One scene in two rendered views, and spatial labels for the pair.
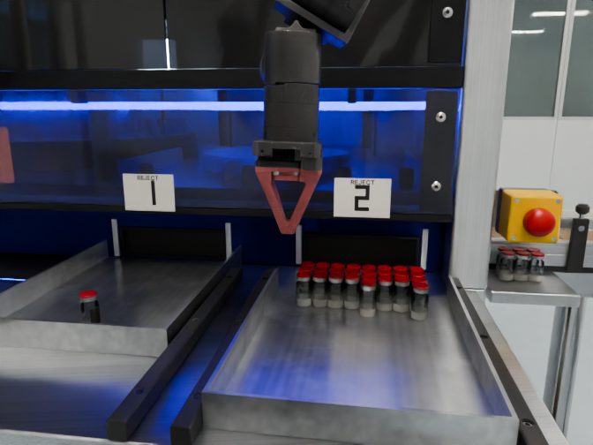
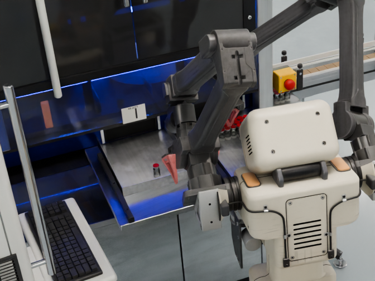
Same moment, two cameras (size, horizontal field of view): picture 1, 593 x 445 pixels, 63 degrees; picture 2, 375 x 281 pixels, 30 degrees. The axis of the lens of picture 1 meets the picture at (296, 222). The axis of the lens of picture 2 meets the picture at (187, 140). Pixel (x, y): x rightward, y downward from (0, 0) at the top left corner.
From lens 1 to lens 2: 1.89 m
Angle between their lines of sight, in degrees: 30
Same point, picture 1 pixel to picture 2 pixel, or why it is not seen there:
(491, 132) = (269, 56)
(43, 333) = (155, 183)
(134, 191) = (127, 115)
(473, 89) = not seen: hidden behind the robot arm
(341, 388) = not seen: hidden behind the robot
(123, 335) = (183, 174)
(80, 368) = (177, 188)
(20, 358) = (154, 193)
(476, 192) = (266, 78)
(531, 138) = not seen: outside the picture
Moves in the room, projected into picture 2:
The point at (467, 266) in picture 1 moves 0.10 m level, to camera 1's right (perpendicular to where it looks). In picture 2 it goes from (265, 105) to (287, 98)
